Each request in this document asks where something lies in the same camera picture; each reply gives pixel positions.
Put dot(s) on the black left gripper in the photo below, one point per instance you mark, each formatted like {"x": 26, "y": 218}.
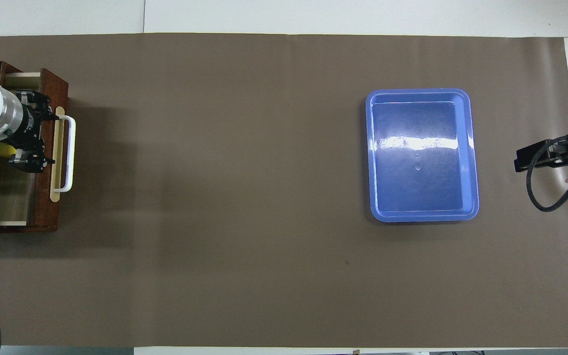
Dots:
{"x": 27, "y": 128}

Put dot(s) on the yellow cube block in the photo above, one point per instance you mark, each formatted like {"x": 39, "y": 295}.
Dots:
{"x": 5, "y": 150}

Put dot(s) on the blue plastic tray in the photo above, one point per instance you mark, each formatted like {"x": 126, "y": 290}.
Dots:
{"x": 417, "y": 162}

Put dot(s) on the brown table mat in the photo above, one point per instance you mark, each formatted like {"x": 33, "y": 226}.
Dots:
{"x": 215, "y": 197}

